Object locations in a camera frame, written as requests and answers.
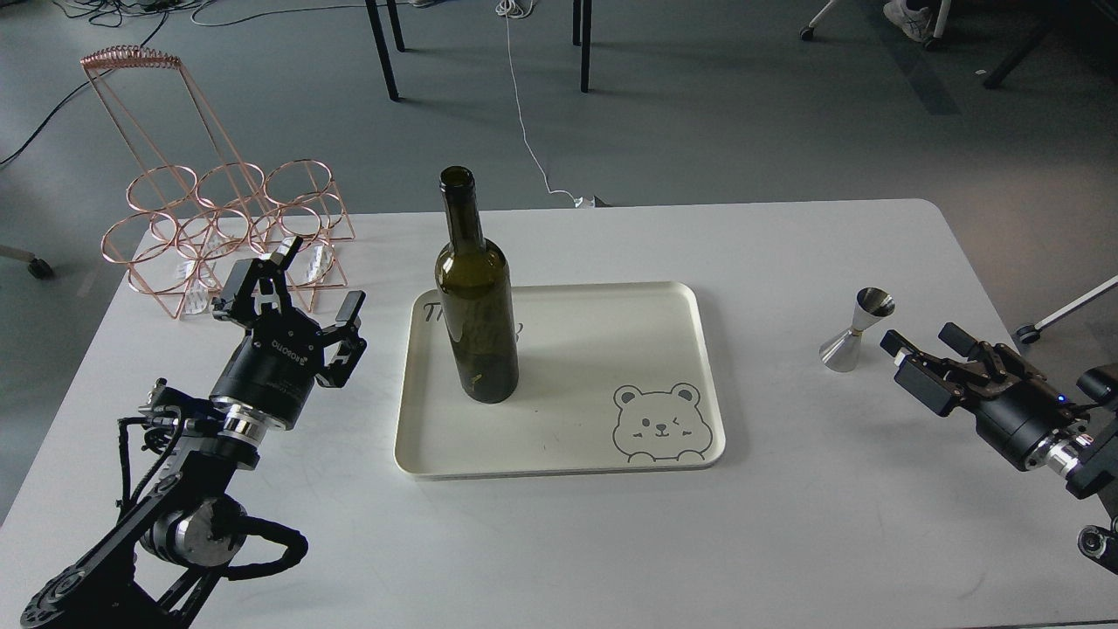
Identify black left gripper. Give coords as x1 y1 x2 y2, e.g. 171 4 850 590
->
209 236 368 430

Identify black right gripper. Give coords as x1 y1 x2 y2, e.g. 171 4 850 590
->
880 322 1093 473

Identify silver metal jigger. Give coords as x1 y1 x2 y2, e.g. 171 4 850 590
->
818 287 896 373

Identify dark green wine bottle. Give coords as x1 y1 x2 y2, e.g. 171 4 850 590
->
434 166 520 404

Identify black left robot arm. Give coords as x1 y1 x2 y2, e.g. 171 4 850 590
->
19 236 367 628

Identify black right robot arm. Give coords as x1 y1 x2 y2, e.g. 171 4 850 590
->
880 322 1117 572

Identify white caster leg right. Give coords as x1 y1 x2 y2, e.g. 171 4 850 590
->
1012 274 1117 345

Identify caster wheel left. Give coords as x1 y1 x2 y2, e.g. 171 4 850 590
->
0 245 53 280

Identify cream bear serving tray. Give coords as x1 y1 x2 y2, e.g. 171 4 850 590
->
395 282 726 479

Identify office chair base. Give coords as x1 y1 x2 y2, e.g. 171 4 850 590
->
798 0 953 53

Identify white sneaker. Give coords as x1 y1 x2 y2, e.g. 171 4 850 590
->
882 0 935 42

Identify black table legs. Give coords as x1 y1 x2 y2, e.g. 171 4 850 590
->
364 0 595 102

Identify copper wire wine rack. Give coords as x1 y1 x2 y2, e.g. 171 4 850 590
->
80 45 356 320

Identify black floor cables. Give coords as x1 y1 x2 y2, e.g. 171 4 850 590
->
0 0 368 169

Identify white floor cable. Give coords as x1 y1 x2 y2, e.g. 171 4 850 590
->
494 0 597 209

